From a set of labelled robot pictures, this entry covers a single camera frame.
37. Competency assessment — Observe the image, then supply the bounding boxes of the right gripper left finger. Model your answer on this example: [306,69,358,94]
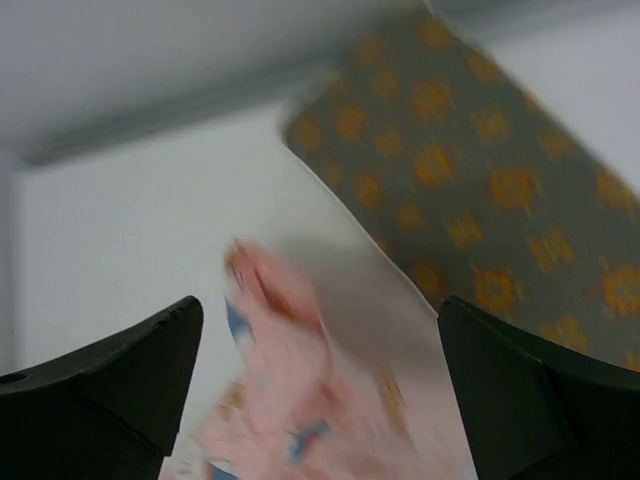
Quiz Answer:
[1,296,204,480]

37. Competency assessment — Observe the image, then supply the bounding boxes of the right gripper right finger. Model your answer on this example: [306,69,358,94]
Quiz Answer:
[438,297,639,480]

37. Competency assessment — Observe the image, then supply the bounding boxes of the pink cartoon print pillowcase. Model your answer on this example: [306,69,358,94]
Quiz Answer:
[159,144,474,480]

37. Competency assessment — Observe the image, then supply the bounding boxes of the grey orange patterned pillow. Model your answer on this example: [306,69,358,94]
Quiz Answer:
[284,7,639,371]

